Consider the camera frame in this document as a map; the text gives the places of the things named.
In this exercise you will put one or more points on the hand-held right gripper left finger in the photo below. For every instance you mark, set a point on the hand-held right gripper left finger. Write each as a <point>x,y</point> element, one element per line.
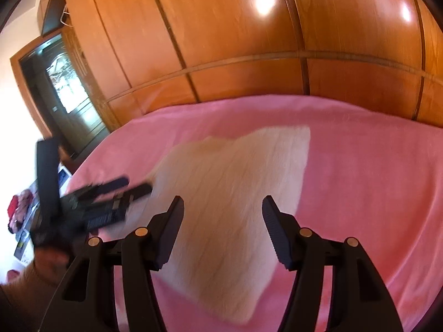
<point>169,238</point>

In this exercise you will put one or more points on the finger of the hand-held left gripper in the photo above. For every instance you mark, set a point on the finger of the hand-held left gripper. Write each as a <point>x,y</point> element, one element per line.
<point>110,184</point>
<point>136,192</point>

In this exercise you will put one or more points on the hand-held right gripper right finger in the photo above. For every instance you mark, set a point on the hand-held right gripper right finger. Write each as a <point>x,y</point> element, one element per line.
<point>277,238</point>

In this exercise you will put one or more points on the white knit sweater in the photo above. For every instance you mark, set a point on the white knit sweater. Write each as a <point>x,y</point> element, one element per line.
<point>228,197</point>

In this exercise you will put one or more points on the person's left forearm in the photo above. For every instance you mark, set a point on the person's left forearm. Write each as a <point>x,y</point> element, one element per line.
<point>27,290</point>

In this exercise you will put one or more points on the red cloth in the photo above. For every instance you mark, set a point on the red cloth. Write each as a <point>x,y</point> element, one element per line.
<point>19,209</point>

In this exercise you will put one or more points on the pink blanket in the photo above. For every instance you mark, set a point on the pink blanket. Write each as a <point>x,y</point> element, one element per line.
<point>363,186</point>

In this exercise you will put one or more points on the wooden door with glass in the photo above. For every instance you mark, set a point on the wooden door with glass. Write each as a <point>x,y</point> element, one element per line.
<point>65,90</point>

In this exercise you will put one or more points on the wooden wardrobe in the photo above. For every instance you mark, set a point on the wooden wardrobe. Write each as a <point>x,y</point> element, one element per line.
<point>242,34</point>

